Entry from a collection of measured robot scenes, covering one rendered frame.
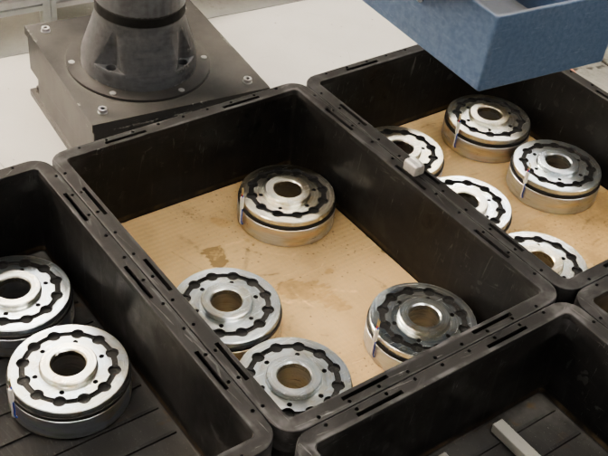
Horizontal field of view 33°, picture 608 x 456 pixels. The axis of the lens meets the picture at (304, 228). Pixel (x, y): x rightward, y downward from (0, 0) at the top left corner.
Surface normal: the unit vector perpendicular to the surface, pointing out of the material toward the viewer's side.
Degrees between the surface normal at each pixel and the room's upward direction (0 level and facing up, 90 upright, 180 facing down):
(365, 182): 90
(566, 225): 0
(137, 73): 74
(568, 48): 90
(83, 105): 2
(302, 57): 0
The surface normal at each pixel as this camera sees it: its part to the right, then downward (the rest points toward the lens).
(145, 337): -0.81, 0.32
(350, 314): 0.09, -0.77
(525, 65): 0.52, 0.58
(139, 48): 0.12, 0.40
